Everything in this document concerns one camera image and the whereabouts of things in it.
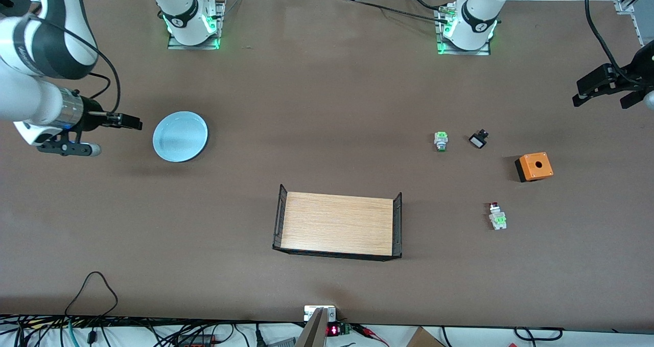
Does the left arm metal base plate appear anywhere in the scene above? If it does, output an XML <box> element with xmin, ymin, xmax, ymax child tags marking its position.
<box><xmin>435</xmin><ymin>5</ymin><xmax>492</xmax><ymax>56</ymax></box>

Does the orange and black device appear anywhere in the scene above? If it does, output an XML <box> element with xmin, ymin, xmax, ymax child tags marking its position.
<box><xmin>176</xmin><ymin>334</ymin><xmax>218</xmax><ymax>347</ymax></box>

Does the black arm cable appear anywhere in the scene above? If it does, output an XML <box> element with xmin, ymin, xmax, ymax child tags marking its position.
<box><xmin>584</xmin><ymin>0</ymin><xmax>626</xmax><ymax>77</ymax></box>
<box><xmin>28</xmin><ymin>12</ymin><xmax>122</xmax><ymax>115</ymax></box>

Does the light blue round plate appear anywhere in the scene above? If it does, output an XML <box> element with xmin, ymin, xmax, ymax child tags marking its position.
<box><xmin>152</xmin><ymin>111</ymin><xmax>209</xmax><ymax>163</ymax></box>

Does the coiled black cable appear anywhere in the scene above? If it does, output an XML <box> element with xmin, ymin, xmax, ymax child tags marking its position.
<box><xmin>513</xmin><ymin>327</ymin><xmax>564</xmax><ymax>340</ymax></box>

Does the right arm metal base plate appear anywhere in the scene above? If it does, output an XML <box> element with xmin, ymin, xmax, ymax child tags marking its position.
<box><xmin>167</xmin><ymin>1</ymin><xmax>225</xmax><ymax>50</ymax></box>

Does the red push button switch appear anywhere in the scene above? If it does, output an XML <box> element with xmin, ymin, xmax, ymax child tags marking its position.
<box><xmin>488</xmin><ymin>202</ymin><xmax>508</xmax><ymax>231</ymax></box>

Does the orange button enclosure box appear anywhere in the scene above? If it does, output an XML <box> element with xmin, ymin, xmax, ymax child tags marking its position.
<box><xmin>515</xmin><ymin>152</ymin><xmax>554</xmax><ymax>183</ymax></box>

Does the wooden shelf with wire sides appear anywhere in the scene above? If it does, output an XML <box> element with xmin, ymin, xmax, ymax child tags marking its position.
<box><xmin>272</xmin><ymin>184</ymin><xmax>403</xmax><ymax>262</ymax></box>

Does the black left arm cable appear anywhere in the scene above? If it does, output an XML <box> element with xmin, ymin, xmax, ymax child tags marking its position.
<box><xmin>584</xmin><ymin>0</ymin><xmax>626</xmax><ymax>77</ymax></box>

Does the grey camera mount bar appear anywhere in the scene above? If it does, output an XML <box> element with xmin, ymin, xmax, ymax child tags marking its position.
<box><xmin>295</xmin><ymin>308</ymin><xmax>328</xmax><ymax>347</ymax></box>

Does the brown cardboard piece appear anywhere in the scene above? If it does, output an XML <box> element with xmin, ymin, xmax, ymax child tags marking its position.
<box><xmin>406</xmin><ymin>327</ymin><xmax>445</xmax><ymax>347</ymax></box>

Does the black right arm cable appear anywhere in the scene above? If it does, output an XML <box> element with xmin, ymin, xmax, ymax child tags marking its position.
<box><xmin>28</xmin><ymin>12</ymin><xmax>122</xmax><ymax>115</ymax></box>

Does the tangled black cable bundle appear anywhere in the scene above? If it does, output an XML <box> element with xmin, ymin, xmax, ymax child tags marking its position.
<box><xmin>0</xmin><ymin>314</ymin><xmax>256</xmax><ymax>347</ymax></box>

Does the curved black cable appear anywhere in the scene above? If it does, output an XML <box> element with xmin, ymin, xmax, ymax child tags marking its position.
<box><xmin>404</xmin><ymin>0</ymin><xmax>450</xmax><ymax>11</ymax></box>

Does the silver bracket plate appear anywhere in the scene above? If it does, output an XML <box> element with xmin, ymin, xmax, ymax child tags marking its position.
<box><xmin>304</xmin><ymin>305</ymin><xmax>337</xmax><ymax>322</ymax></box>

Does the long black table cable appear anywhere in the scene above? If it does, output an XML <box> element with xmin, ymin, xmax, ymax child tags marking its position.
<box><xmin>353</xmin><ymin>0</ymin><xmax>450</xmax><ymax>21</ymax></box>

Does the red alligator clip lead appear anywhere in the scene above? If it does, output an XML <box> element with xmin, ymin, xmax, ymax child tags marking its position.
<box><xmin>353</xmin><ymin>324</ymin><xmax>389</xmax><ymax>347</ymax></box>

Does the looped black cable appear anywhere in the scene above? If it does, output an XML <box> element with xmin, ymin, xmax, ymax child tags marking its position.
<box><xmin>64</xmin><ymin>271</ymin><xmax>119</xmax><ymax>343</ymax></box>

